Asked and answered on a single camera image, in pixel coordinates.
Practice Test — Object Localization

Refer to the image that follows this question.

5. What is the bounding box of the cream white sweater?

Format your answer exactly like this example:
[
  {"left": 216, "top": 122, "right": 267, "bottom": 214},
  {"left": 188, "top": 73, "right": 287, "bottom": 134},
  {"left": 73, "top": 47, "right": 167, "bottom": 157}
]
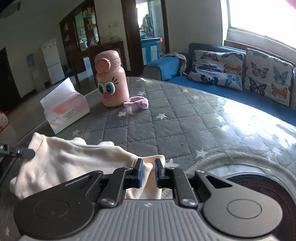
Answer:
[{"left": 9, "top": 131, "right": 166, "bottom": 201}]

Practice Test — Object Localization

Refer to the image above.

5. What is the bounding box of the round black stove plate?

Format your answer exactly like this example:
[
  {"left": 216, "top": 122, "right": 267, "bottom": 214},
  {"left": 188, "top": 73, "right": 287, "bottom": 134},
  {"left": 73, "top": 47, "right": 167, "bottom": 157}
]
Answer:
[{"left": 186, "top": 151, "right": 295, "bottom": 240}]

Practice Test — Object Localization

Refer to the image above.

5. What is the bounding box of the white tissue box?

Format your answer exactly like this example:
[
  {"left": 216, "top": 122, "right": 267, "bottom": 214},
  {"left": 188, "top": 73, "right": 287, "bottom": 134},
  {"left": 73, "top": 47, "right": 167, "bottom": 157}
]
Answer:
[{"left": 40, "top": 78, "right": 90, "bottom": 134}]

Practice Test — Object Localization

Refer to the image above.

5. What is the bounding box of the white refrigerator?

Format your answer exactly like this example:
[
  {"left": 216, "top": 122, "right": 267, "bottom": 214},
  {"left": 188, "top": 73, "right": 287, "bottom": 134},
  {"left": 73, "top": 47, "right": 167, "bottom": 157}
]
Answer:
[{"left": 41, "top": 39, "right": 65, "bottom": 85}]

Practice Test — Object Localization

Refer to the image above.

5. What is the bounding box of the blue sofa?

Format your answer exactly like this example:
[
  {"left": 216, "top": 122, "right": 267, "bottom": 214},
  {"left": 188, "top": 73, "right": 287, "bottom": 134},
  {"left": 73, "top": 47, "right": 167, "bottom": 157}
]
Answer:
[{"left": 143, "top": 43, "right": 295, "bottom": 125}]

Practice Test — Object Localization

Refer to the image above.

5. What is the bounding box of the pink cartoon water bottle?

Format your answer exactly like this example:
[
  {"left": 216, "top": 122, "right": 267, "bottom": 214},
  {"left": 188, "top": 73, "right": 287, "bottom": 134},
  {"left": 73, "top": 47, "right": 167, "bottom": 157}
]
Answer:
[{"left": 94, "top": 50, "right": 130, "bottom": 108}]

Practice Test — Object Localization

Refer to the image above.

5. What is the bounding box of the butterfly cushion left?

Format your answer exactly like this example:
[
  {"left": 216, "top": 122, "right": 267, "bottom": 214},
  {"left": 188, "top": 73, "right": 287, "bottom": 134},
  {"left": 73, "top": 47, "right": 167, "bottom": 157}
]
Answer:
[{"left": 188, "top": 50, "right": 244, "bottom": 91}]

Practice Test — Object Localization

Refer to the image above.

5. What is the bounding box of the butterfly cushion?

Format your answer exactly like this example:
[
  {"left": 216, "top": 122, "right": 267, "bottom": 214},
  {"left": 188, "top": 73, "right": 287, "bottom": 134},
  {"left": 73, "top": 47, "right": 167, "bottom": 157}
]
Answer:
[
  {"left": 244, "top": 48, "right": 293, "bottom": 106},
  {"left": 188, "top": 50, "right": 244, "bottom": 91}
]

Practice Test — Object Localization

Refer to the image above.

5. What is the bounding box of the blue plastic cabinet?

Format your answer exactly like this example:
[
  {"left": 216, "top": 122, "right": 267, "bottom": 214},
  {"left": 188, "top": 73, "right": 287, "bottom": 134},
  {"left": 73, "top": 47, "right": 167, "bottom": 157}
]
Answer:
[{"left": 140, "top": 37, "right": 163, "bottom": 65}]

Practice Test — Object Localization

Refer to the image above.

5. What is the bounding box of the dark wooden cabinet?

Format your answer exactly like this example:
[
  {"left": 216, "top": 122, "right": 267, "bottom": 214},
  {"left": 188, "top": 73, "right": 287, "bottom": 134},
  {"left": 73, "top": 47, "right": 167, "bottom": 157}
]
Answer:
[{"left": 59, "top": 1, "right": 127, "bottom": 89}]

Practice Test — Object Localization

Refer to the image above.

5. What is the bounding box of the butterfly cushion right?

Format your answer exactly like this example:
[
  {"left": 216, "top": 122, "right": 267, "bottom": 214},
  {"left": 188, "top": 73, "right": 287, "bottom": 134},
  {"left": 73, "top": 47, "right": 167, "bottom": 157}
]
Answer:
[{"left": 244, "top": 48, "right": 293, "bottom": 106}]

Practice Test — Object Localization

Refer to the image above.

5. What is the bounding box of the pink bottle strap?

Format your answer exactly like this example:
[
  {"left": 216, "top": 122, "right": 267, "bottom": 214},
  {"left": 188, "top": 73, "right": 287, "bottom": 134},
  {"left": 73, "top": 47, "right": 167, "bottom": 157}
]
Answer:
[{"left": 122, "top": 96, "right": 150, "bottom": 110}]

